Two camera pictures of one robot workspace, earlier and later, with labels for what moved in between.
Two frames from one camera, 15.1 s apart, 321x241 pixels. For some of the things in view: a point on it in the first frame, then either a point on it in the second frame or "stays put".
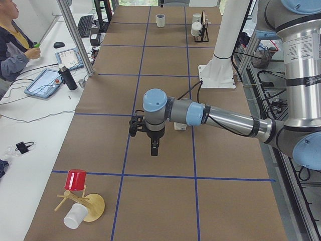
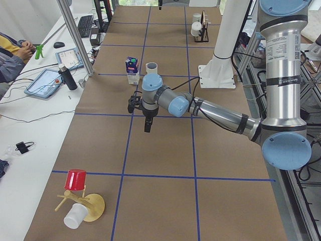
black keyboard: (84, 25) stays put
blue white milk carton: (179, 126) to (133, 74)
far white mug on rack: (196, 17) stays put
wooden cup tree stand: (94, 203) stays put
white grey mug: (160, 19) to (151, 68)
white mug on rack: (196, 26) stays put
